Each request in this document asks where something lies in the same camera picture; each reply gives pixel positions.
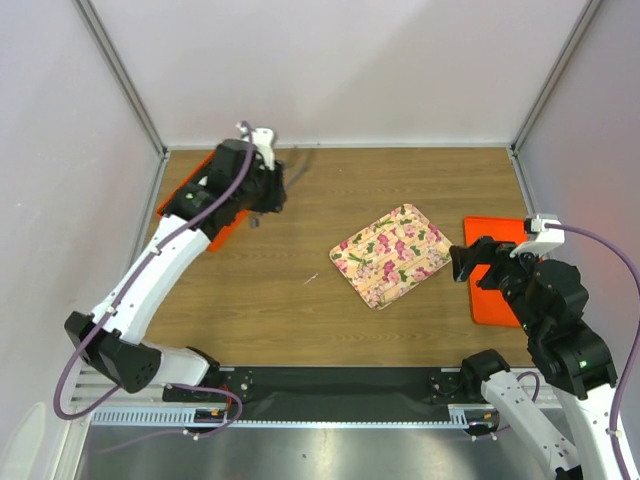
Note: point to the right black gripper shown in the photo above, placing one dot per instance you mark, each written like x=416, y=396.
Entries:
x=462, y=256

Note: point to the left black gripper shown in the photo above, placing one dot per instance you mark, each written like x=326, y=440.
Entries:
x=276, y=195

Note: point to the metal tongs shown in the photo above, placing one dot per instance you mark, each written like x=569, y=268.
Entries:
x=298, y=163

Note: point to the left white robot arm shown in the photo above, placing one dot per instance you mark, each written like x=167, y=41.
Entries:
x=241, y=175

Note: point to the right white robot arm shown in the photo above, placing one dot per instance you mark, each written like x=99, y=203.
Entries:
x=548, y=299

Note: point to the orange chocolate box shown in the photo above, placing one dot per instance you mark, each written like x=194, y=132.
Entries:
x=184, y=159

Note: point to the floral serving tray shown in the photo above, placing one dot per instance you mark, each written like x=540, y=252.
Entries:
x=391, y=256

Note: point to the small paper scrap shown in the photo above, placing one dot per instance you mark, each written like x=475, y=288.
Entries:
x=310, y=279

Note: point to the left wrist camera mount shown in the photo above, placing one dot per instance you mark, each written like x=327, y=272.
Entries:
x=263, y=140

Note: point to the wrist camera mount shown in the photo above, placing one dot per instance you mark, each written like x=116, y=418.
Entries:
x=263, y=140
x=544, y=234

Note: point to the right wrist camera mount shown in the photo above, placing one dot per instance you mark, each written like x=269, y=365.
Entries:
x=544, y=234

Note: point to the white cable duct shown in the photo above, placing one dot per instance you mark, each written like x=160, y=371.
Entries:
x=298, y=415

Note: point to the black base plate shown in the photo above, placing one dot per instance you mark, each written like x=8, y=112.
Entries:
x=404, y=387

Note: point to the aluminium frame post left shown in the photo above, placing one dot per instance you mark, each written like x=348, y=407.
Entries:
x=109, y=52

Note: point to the aluminium frame post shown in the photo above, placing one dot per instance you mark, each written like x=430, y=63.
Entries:
x=578, y=31
x=109, y=52

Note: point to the aluminium frame post right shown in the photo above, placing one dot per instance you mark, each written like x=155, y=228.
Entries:
x=578, y=31

